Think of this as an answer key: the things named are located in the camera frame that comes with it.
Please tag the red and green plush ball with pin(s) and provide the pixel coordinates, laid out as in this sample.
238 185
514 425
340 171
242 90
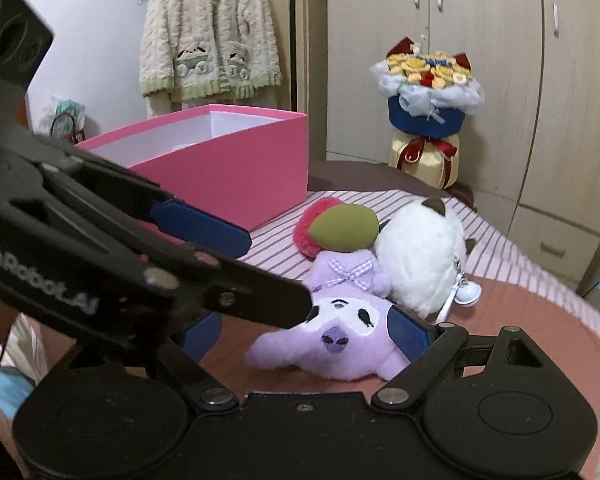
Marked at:
350 227

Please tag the purple plush toy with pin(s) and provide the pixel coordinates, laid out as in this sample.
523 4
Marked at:
330 342

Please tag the flower bouquet in blue wrap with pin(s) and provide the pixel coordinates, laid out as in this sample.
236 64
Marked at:
425 110

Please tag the cream fluffy pants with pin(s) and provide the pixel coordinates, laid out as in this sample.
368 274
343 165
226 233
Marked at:
160 102

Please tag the white plastic bag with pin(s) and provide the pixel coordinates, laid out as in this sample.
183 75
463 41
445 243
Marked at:
65 117

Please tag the beige wardrobe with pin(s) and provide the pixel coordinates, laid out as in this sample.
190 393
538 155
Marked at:
505 110

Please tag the black clothes rack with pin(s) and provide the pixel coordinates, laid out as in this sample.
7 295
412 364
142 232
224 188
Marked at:
293 35

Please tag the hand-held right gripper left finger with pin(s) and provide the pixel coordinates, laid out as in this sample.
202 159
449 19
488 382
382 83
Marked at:
202 335

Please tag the striped cloth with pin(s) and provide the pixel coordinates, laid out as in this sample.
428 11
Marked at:
520 265

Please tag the cream fluffy cardigan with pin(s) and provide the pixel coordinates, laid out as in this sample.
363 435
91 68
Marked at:
205 20

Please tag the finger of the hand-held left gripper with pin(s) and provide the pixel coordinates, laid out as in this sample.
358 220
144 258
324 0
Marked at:
250 295
200 227

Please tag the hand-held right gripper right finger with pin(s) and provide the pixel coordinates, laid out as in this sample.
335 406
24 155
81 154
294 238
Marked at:
410 332

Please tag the light blue cloth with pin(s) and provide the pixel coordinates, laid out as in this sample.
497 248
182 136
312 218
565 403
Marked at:
5 387

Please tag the pink cardboard box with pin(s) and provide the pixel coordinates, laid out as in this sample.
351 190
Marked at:
240 175

